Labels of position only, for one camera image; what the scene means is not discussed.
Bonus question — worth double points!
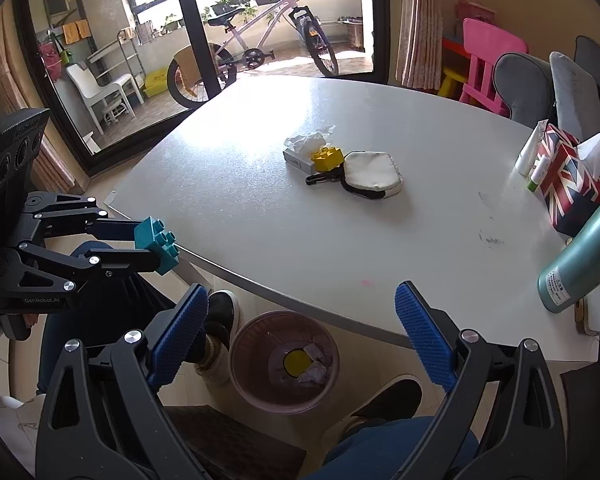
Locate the tall metal rack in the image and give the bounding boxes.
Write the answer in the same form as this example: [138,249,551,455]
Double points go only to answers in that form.
[87,27,147,106]

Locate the crumpled white paper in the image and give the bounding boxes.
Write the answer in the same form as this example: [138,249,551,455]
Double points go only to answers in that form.
[300,344,333,385]

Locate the patterned curtain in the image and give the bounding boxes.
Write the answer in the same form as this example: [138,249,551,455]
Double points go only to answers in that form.
[395,0,443,92]

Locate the white tube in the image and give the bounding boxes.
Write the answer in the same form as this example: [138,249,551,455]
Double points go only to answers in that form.
[515,120,550,177]

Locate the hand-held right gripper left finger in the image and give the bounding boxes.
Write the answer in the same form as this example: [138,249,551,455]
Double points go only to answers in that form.
[35,282,211,480]

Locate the yellow round case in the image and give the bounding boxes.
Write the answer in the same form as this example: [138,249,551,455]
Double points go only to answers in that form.
[283,350,313,378]

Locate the person's right leg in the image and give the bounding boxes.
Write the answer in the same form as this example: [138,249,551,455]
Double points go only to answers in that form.
[322,415,481,480]

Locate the white pouch with black strap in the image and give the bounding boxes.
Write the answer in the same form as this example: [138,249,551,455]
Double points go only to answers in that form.
[305,151,403,201]

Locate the white tissue sheet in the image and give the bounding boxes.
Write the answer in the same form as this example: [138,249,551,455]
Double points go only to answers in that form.
[577,127,600,178]

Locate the teal bottle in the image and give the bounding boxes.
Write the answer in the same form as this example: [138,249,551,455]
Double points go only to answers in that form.
[537,186,600,314]

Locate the person's shoe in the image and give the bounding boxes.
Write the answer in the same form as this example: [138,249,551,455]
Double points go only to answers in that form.
[194,290,242,386]
[325,379,423,443]

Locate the pink child chair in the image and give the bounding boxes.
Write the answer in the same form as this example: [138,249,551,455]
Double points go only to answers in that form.
[457,17,530,117]

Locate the yellow stool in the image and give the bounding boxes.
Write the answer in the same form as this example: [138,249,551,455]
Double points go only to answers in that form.
[437,67,468,100]

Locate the light grey cushion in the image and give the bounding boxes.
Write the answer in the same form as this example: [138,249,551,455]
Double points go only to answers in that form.
[550,51,600,141]

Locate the black sliding door frame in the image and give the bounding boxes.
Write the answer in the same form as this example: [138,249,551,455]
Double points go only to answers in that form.
[12,0,396,176]

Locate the small white box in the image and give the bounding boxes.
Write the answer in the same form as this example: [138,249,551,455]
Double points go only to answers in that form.
[283,147,317,173]

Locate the white flat device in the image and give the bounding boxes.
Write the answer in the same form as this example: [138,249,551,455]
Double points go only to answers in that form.
[574,282,600,337]

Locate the brown woven mat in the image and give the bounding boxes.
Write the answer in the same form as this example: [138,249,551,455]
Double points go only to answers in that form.
[165,405,308,480]

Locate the pink storage box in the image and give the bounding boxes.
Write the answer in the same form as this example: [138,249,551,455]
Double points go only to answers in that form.
[455,0,498,23]

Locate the long planter with plants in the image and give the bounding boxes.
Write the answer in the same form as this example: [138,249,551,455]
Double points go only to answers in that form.
[202,0,286,17]

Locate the yellow toy brick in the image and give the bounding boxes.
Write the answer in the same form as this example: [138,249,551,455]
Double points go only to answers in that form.
[312,145,346,172]

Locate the red small table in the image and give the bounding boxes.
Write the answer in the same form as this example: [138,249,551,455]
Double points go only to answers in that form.
[441,36,468,61]

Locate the person's left shoe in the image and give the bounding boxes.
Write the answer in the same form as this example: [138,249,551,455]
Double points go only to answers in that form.
[194,290,242,386]

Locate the pink bag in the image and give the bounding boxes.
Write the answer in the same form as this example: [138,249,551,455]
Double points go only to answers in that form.
[39,40,63,83]

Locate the pink trash bin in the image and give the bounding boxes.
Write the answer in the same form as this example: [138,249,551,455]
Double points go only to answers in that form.
[228,310,341,415]

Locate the white cabinet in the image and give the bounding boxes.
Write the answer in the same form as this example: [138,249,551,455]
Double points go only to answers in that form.
[360,0,376,53]

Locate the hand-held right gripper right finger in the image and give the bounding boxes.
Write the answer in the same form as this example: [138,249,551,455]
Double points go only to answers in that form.
[395,280,566,480]

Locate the white bicycle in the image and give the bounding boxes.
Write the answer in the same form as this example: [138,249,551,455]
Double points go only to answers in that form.
[166,0,341,108]

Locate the dark grey sofa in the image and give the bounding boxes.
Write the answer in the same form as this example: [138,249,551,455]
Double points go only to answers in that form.
[494,35,600,131]

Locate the cardboard box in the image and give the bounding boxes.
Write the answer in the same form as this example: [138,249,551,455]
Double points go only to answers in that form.
[172,45,206,98]

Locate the beige curtain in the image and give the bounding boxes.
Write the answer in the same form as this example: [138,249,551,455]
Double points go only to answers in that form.
[0,10,76,196]

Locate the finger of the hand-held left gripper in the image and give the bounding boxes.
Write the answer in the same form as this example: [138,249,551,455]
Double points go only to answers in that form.
[22,190,146,242]
[9,242,163,307]

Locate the yellow crate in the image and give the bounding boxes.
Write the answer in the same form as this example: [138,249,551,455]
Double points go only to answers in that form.
[144,70,171,98]

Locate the teal toy brick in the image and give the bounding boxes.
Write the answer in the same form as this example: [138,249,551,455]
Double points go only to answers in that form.
[134,216,182,276]

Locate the white plastic chair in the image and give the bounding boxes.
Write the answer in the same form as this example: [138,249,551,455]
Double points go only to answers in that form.
[65,62,143,128]

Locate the orange towels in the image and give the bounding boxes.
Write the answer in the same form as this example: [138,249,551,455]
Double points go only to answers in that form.
[60,20,91,44]

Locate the white stick with green cap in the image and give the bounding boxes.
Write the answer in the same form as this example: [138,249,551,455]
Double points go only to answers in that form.
[526,155,551,192]

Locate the person's right shoe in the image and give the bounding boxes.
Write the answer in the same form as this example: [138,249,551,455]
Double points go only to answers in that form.
[325,379,423,443]

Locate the flag print tissue box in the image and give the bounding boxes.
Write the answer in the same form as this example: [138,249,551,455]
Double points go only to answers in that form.
[536,125,600,238]

